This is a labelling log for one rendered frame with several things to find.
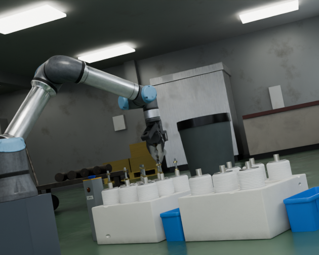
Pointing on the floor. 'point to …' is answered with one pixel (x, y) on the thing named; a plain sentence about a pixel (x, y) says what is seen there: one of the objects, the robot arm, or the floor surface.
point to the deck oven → (194, 105)
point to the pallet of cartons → (134, 162)
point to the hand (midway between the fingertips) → (158, 160)
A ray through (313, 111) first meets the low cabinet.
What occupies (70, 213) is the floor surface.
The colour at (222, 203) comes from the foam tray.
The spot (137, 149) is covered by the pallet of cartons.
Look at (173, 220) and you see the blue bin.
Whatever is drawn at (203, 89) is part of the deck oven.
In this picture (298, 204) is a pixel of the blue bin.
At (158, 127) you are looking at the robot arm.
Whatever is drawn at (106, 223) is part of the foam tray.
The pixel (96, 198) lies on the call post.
